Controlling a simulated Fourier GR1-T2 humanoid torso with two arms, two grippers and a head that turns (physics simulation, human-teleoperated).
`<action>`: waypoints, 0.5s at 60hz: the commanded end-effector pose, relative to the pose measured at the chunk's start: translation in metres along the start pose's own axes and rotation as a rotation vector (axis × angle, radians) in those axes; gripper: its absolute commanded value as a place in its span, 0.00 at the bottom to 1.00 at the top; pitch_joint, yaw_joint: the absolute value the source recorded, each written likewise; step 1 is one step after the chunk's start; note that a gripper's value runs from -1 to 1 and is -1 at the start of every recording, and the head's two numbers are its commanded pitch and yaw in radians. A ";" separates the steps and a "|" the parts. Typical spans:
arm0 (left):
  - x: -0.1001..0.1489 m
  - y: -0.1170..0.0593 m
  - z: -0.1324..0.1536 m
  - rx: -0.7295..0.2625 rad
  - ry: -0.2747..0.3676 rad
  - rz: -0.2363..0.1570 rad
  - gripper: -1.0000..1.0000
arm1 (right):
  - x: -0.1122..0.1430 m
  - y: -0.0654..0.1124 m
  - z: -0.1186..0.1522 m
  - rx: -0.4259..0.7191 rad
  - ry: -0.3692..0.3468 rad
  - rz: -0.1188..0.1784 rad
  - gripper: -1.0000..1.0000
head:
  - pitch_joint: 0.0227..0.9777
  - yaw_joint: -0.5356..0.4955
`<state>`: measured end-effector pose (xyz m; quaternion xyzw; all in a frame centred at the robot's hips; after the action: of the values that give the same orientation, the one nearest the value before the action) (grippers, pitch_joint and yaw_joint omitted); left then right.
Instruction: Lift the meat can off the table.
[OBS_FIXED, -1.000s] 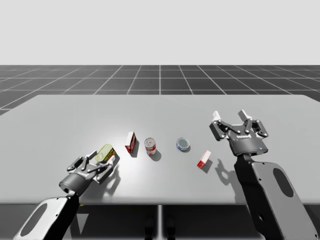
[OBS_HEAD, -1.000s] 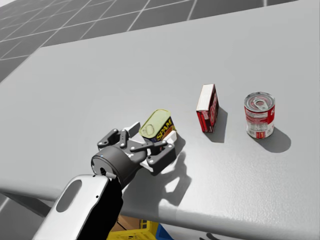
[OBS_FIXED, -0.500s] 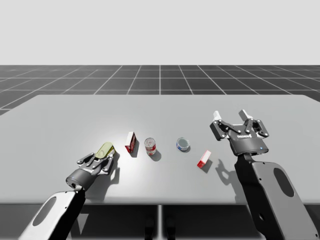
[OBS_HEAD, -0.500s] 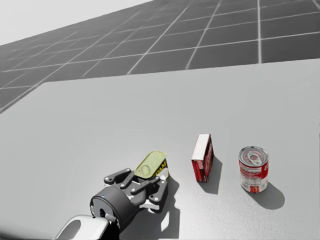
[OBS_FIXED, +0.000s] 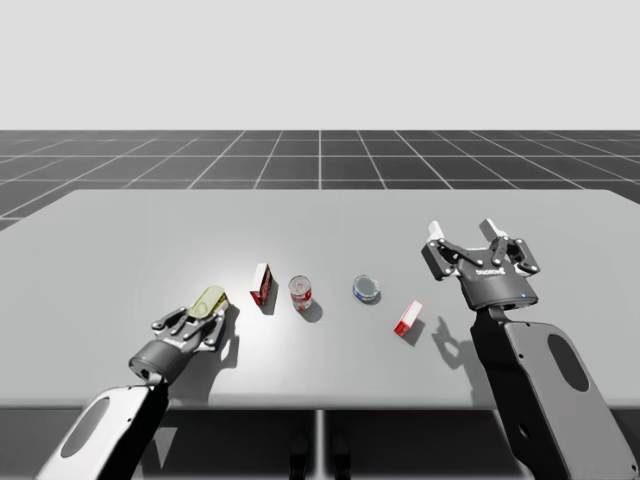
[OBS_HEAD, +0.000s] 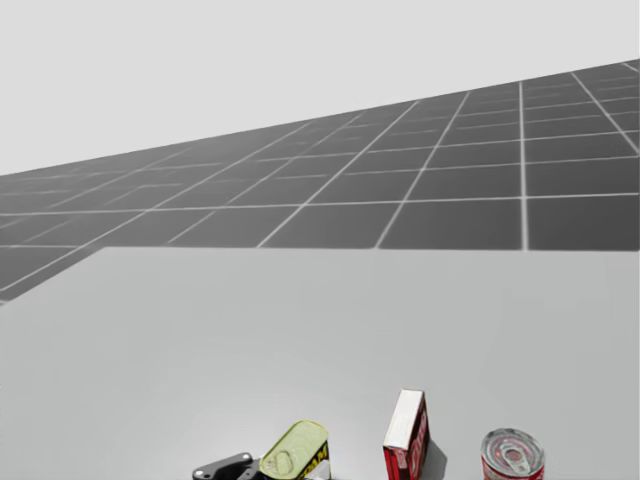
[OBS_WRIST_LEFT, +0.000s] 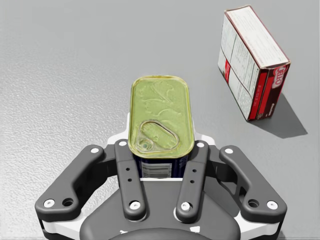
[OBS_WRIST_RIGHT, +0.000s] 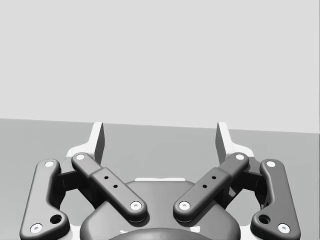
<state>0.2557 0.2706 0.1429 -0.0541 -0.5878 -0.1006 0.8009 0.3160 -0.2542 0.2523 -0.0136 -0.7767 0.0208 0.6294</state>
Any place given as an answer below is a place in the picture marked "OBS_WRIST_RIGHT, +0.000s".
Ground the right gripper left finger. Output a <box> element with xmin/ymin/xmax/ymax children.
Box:
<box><xmin>19</xmin><ymin>121</ymin><xmax>148</xmax><ymax>240</ymax></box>

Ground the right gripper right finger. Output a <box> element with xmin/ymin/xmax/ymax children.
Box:
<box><xmin>172</xmin><ymin>121</ymin><xmax>302</xmax><ymax>240</ymax></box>

